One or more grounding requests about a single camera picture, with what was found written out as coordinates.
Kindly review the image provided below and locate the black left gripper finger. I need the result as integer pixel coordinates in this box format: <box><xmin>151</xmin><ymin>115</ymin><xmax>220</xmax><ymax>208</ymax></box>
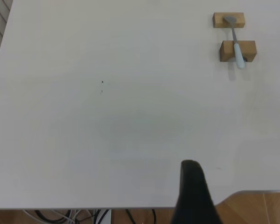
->
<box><xmin>171</xmin><ymin>160</ymin><xmax>224</xmax><ymax>224</ymax></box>

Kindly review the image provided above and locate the spoon with pale blue handle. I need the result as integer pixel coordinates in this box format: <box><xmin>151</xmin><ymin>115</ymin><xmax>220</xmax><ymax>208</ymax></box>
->
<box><xmin>223</xmin><ymin>15</ymin><xmax>246</xmax><ymax>70</ymax></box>

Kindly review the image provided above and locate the arched wooden block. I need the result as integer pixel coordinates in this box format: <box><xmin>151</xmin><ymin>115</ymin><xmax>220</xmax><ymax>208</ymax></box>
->
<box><xmin>219</xmin><ymin>40</ymin><xmax>257</xmax><ymax>63</ymax></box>

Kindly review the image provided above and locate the flat solid wooden block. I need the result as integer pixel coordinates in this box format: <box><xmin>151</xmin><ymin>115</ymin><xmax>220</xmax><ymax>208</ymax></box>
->
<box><xmin>212</xmin><ymin>12</ymin><xmax>245</xmax><ymax>29</ymax></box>

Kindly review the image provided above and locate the black cable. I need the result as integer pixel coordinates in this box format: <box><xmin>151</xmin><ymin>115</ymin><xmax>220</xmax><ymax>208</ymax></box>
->
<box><xmin>125</xmin><ymin>209</ymin><xmax>157</xmax><ymax>224</ymax></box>
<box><xmin>34</xmin><ymin>209</ymin><xmax>70</xmax><ymax>224</ymax></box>

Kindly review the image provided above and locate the white cable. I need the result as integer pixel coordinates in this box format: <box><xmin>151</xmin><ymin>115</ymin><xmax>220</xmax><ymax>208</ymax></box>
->
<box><xmin>23</xmin><ymin>209</ymin><xmax>87</xmax><ymax>224</ymax></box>

